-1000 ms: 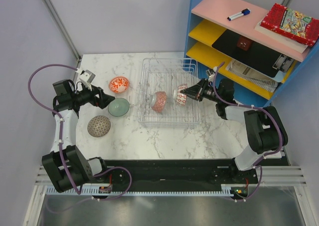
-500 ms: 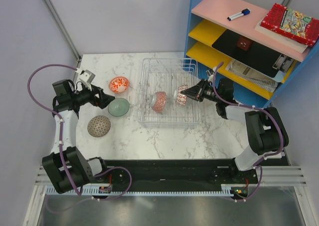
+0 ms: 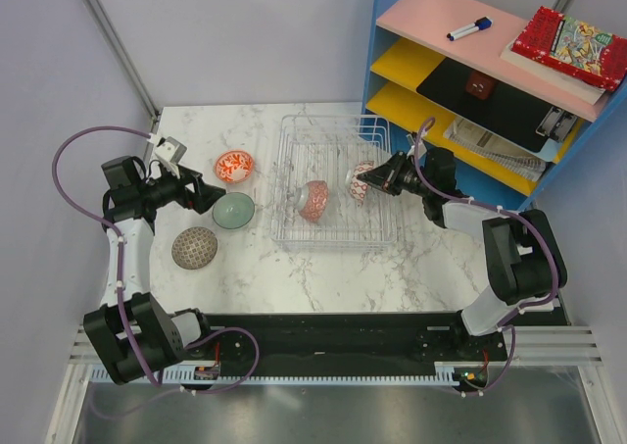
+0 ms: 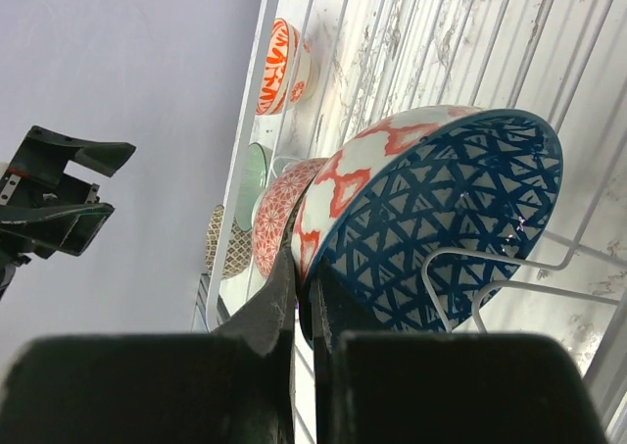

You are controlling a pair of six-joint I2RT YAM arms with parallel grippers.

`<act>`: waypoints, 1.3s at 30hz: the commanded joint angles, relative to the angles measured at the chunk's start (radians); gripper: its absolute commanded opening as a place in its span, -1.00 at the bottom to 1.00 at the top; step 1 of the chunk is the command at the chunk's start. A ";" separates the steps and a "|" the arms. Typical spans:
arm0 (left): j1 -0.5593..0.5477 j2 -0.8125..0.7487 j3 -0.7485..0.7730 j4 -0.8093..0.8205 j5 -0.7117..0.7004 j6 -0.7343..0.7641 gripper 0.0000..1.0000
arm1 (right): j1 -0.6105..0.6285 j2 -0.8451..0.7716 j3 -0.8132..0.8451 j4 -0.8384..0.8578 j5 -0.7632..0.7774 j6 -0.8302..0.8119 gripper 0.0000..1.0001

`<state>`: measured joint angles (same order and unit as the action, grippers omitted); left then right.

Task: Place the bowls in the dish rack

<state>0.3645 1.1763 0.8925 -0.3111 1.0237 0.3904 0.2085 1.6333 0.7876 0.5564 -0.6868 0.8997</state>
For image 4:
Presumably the green ribbed bowl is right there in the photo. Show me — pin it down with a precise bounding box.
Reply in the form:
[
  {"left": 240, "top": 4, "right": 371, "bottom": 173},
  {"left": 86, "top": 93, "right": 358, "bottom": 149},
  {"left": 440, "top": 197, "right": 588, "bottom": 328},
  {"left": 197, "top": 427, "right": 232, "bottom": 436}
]
[{"left": 234, "top": 142, "right": 271, "bottom": 231}]

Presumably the blue triangle pattern bowl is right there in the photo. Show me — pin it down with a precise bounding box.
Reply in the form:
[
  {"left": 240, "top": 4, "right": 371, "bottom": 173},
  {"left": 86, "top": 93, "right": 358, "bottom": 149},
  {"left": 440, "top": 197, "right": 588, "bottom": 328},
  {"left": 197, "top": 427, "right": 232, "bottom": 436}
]
[{"left": 291, "top": 105, "right": 563, "bottom": 332}]

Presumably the orange leaf pattern bowl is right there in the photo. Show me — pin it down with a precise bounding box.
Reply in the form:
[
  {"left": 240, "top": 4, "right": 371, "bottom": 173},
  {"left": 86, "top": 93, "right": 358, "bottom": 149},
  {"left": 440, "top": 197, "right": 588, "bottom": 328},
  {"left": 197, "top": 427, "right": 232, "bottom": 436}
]
[{"left": 256, "top": 18, "right": 319, "bottom": 116}]

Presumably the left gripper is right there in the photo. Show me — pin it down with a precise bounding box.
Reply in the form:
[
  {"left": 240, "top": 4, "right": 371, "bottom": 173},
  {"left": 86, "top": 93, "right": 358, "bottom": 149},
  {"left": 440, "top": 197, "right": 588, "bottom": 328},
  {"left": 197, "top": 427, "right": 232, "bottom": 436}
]
[{"left": 0, "top": 124, "right": 137, "bottom": 298}]

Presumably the brown lattice pattern bowl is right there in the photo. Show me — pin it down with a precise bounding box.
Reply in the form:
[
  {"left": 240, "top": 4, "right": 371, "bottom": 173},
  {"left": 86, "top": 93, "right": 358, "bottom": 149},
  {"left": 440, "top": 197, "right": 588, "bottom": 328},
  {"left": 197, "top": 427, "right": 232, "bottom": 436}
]
[{"left": 205, "top": 205, "right": 252, "bottom": 279}]

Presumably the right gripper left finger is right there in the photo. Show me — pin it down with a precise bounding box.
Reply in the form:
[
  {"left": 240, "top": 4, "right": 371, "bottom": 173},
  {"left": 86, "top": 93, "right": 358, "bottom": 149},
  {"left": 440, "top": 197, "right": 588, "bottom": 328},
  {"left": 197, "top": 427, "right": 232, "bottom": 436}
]
[{"left": 1, "top": 250, "right": 296, "bottom": 443}]

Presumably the white wire dish rack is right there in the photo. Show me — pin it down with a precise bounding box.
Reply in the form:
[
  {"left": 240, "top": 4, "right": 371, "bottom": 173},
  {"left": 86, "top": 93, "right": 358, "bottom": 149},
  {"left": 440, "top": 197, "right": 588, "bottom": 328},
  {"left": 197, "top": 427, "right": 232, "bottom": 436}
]
[{"left": 191, "top": 0, "right": 627, "bottom": 444}]

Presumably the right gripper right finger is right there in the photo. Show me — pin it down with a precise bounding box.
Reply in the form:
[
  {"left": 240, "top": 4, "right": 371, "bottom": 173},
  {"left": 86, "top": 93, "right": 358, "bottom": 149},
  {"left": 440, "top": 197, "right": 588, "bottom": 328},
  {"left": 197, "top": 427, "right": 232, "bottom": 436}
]
[{"left": 313, "top": 265, "right": 605, "bottom": 443}]

